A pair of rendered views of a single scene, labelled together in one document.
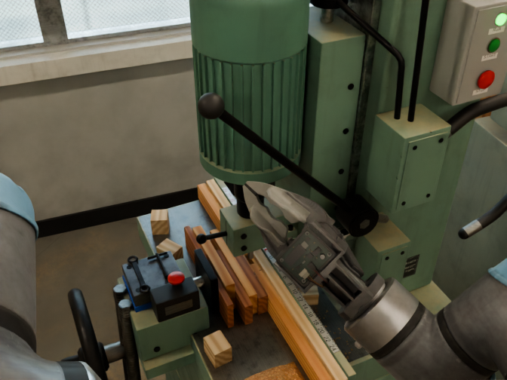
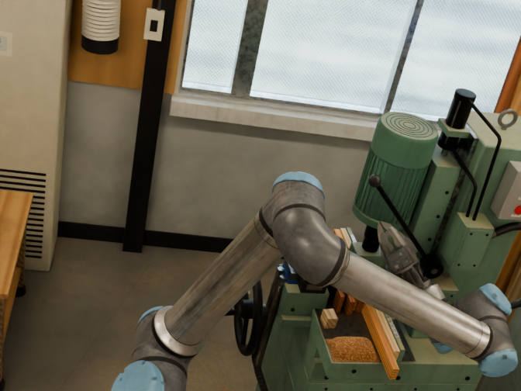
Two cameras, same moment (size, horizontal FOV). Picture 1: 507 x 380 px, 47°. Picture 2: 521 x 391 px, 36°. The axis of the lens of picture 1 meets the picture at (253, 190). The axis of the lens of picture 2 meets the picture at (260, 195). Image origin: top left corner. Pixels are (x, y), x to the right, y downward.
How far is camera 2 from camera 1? 1.40 m
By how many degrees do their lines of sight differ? 9
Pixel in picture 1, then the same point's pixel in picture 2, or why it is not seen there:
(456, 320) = (457, 304)
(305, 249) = (400, 255)
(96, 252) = not seen: hidden behind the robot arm
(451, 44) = (505, 186)
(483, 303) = (470, 298)
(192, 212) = not seen: hidden behind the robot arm
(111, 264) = not seen: hidden behind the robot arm
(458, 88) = (502, 210)
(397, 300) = (435, 291)
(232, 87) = (384, 174)
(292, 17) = (425, 150)
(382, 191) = (449, 254)
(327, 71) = (436, 181)
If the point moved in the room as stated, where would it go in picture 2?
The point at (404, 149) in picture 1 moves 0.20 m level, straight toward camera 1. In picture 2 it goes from (464, 233) to (440, 264)
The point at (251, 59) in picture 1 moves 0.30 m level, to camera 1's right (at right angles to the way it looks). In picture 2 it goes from (398, 164) to (505, 195)
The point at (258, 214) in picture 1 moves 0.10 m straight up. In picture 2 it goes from (381, 237) to (392, 205)
